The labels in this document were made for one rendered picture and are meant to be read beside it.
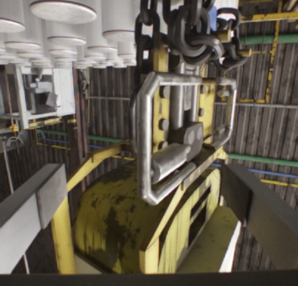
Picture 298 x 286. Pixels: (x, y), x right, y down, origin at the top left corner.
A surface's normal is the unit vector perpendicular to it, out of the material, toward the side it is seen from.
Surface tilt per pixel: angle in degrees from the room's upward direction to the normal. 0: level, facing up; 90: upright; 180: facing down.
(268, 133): 90
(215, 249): 180
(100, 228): 112
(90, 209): 129
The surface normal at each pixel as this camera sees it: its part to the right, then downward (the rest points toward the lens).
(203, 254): 0.01, -0.97
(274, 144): -0.39, 0.23
